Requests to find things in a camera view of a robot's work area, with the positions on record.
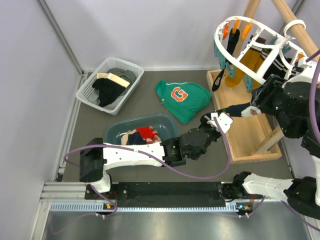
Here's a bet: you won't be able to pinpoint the red christmas sock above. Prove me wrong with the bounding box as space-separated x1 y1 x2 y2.
135 126 161 141

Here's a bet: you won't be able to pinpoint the navy sock green yellow buckle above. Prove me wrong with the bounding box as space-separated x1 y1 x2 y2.
127 131 146 145

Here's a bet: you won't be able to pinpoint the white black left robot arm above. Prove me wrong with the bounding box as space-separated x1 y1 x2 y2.
79 115 232 199

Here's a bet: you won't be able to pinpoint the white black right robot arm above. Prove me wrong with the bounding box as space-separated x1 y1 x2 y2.
219 74 320 220

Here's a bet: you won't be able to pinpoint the white round sock hanger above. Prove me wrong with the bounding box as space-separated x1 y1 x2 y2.
214 16 306 85

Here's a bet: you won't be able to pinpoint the black white striped sock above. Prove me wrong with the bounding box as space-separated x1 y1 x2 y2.
263 56 287 80

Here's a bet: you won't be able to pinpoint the mustard yellow sock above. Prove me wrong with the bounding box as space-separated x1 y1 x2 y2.
224 48 263 88

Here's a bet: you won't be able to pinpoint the green jacket with orange logo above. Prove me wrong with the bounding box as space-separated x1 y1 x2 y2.
155 80 212 124

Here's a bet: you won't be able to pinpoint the blue translucent plastic tub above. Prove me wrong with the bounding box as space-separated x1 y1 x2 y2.
103 113 180 171

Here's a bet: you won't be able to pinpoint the black sports sock blue accents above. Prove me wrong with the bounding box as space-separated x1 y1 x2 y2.
211 29 240 92

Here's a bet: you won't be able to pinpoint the wooden hanging rod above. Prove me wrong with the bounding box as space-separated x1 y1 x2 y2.
272 0 319 57

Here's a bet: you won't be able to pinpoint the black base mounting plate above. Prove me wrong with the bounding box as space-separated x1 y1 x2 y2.
84 181 251 208

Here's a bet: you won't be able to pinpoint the clothes pile in basket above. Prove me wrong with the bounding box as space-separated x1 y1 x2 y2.
92 67 137 109

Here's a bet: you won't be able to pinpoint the white plastic laundry basket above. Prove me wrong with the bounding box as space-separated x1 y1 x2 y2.
75 57 144 116

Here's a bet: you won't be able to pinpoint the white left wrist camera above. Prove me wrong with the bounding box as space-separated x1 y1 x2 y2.
208 112 233 134

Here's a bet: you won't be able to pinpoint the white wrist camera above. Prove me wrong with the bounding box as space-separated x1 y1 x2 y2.
208 112 233 134
282 56 320 89

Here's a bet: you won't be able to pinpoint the wooden rack base frame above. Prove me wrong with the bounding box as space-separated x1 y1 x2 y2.
211 71 283 164

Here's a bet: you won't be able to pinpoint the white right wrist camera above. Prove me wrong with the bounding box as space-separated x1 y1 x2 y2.
282 56 320 89

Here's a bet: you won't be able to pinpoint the aluminium frame rail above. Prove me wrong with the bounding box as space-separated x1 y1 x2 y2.
29 181 311 240

